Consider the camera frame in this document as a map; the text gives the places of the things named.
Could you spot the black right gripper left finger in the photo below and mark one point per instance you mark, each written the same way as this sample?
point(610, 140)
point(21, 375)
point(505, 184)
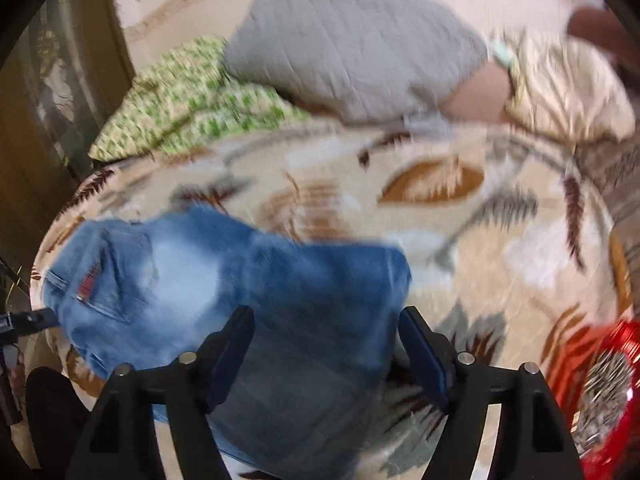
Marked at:
point(119, 440)

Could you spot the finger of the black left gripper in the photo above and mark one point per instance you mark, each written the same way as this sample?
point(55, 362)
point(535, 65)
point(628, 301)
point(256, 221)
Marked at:
point(28, 322)

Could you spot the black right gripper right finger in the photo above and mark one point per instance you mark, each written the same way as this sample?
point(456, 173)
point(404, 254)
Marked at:
point(533, 440)

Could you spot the blue denim jeans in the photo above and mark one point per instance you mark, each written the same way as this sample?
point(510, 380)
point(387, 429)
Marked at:
point(325, 323)

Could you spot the cream leaf pattern blanket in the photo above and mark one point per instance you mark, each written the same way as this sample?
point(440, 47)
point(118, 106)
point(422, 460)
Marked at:
point(503, 234)

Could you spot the wooden wardrobe door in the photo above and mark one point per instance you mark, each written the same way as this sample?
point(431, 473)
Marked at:
point(64, 70)

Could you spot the green patterned quilt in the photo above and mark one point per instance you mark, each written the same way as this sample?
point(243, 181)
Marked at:
point(186, 99)

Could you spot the striped floral bedsheet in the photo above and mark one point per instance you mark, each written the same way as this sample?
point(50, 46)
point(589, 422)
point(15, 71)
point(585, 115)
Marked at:
point(613, 167)

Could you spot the cream satin pillow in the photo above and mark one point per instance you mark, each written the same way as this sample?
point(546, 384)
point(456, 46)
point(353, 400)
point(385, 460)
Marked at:
point(563, 87)

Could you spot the grey pillow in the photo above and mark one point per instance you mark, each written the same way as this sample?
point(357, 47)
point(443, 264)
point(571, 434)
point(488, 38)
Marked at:
point(366, 61)

